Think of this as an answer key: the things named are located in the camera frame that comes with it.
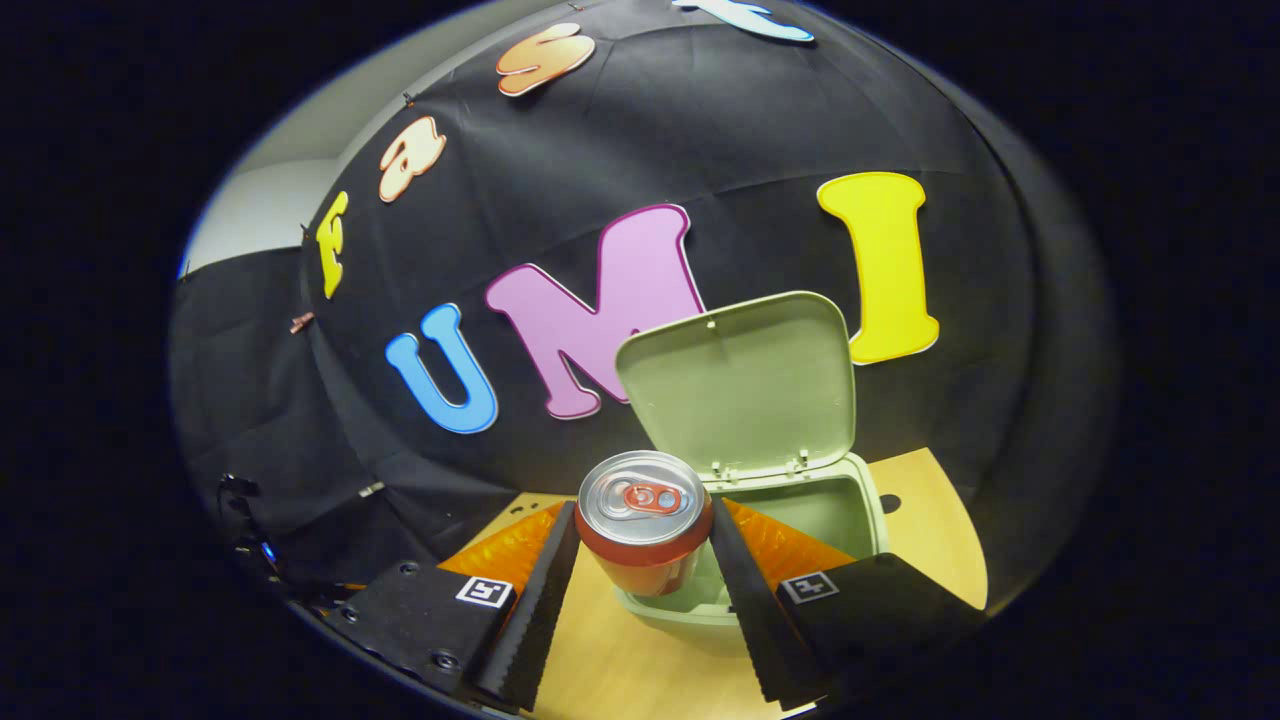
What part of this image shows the red pop can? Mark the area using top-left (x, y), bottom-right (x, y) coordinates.
top-left (575, 450), bottom-right (716, 598)

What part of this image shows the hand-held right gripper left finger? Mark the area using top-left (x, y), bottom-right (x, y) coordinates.
top-left (318, 500), bottom-right (583, 714)

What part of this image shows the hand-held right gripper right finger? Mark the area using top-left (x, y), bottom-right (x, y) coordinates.
top-left (706, 496), bottom-right (991, 714)

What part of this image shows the green desktop garbage bin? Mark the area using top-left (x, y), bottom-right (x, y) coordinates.
top-left (613, 290), bottom-right (891, 656)

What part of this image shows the black backdrop cloth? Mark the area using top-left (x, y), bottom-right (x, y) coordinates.
top-left (168, 0), bottom-right (1116, 611)

